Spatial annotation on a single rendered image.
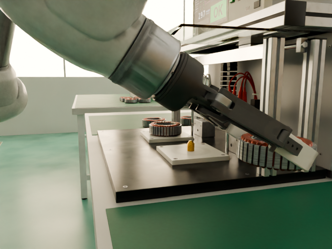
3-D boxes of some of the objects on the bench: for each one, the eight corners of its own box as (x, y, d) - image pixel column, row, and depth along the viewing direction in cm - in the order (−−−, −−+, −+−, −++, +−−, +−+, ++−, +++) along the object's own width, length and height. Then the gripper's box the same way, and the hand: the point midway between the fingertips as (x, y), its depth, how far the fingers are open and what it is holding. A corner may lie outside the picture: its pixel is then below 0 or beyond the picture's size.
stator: (143, 128, 127) (143, 120, 127) (141, 124, 138) (141, 117, 138) (168, 128, 130) (168, 119, 129) (163, 124, 140) (163, 116, 140)
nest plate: (148, 143, 90) (148, 139, 90) (140, 134, 105) (140, 131, 104) (193, 140, 94) (193, 136, 94) (179, 132, 109) (179, 129, 108)
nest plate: (172, 165, 67) (172, 160, 67) (156, 150, 82) (156, 145, 81) (229, 160, 72) (229, 155, 71) (205, 146, 86) (205, 142, 86)
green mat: (92, 135, 114) (92, 135, 114) (88, 116, 172) (88, 115, 172) (291, 124, 140) (291, 124, 140) (229, 111, 198) (229, 110, 198)
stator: (154, 138, 92) (154, 126, 92) (145, 131, 103) (145, 121, 102) (186, 135, 96) (186, 124, 95) (175, 130, 106) (175, 120, 106)
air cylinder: (201, 137, 99) (201, 121, 98) (193, 133, 106) (193, 118, 105) (215, 136, 101) (215, 120, 100) (206, 132, 108) (206, 118, 107)
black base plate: (115, 203, 52) (115, 191, 52) (97, 136, 113) (97, 130, 112) (325, 178, 65) (326, 168, 65) (207, 130, 126) (207, 124, 125)
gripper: (219, 34, 27) (365, 147, 33) (157, 56, 49) (252, 121, 56) (177, 104, 26) (333, 203, 33) (135, 94, 49) (232, 154, 55)
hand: (273, 145), depth 44 cm, fingers closed on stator, 11 cm apart
